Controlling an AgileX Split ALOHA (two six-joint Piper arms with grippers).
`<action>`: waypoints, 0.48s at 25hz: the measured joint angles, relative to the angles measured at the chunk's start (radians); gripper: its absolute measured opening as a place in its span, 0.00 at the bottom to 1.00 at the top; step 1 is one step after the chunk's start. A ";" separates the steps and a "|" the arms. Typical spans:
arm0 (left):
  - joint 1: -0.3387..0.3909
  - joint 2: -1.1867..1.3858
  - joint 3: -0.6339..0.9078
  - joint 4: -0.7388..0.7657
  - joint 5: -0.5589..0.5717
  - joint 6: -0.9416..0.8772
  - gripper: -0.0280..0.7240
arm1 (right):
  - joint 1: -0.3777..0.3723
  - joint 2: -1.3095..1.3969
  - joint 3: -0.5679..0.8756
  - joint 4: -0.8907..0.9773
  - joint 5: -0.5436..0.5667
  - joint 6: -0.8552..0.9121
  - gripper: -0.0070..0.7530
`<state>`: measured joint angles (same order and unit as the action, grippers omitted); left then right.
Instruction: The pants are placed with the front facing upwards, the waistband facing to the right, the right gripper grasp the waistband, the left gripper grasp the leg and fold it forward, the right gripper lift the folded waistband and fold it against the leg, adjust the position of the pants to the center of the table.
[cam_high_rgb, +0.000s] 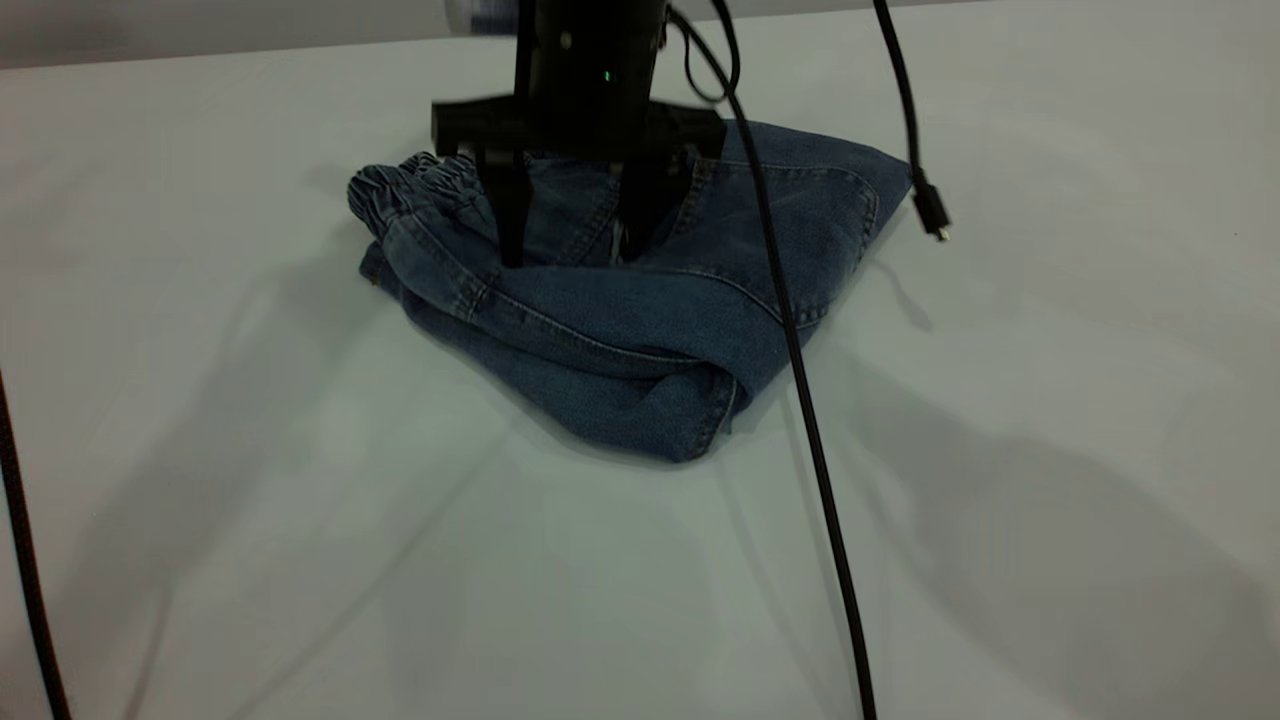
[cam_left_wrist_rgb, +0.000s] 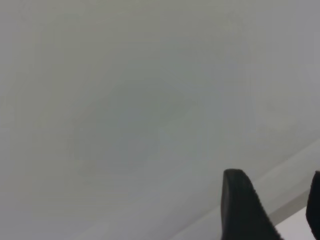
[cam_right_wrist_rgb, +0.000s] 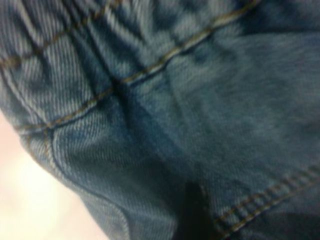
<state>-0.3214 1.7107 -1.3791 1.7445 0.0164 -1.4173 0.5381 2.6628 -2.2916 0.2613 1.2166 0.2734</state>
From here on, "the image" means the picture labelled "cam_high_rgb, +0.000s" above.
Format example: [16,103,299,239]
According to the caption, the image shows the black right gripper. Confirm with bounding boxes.
[431,0,728,269]

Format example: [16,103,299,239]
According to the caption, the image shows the thin black cable with plug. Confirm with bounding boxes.
[874,0,952,242]

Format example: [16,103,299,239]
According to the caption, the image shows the thick black braided cable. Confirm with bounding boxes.
[665,5,878,720]
[0,370,71,720]

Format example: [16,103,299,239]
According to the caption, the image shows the blue denim pants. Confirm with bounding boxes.
[347,120,914,464]

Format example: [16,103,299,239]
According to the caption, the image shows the thin black looped cable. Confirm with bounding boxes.
[684,0,742,105]

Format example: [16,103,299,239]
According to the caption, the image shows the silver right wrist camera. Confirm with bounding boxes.
[445,0,521,37]

